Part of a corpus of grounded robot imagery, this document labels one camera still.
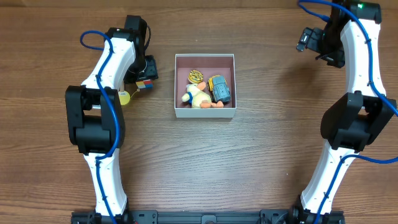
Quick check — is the colourful two-by-two puzzle cube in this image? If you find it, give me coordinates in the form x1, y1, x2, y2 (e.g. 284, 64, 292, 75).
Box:
136, 79, 154, 89

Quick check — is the round golden cookie toy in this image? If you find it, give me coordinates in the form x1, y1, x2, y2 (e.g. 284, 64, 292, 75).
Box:
188, 70, 203, 83

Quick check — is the plush duck toy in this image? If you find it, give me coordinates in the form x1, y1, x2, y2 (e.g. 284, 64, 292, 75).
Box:
182, 82, 224, 108

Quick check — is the yellow and grey toy truck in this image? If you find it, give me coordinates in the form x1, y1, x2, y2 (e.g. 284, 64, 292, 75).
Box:
208, 75, 231, 104

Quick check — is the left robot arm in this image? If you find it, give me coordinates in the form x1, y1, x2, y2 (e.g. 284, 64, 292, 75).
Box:
65, 15, 158, 223

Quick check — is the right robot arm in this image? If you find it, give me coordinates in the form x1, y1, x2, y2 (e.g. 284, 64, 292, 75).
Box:
285, 1, 397, 223

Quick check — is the yellow wooden rattle drum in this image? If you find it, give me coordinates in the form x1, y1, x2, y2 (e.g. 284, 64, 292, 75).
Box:
118, 82, 141, 106

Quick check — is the white box with maroon interior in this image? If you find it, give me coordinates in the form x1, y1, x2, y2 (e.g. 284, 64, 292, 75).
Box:
174, 54, 236, 118

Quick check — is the right blue cable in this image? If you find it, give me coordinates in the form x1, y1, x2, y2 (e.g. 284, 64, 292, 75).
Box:
297, 0, 398, 224

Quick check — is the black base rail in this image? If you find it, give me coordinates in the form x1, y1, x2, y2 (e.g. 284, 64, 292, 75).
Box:
71, 208, 346, 224

